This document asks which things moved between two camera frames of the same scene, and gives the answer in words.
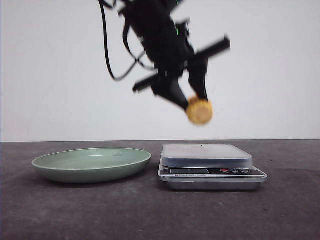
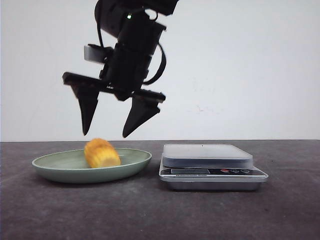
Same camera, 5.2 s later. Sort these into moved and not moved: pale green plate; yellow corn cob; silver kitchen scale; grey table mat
Moved: yellow corn cob
Not moved: silver kitchen scale; pale green plate; grey table mat
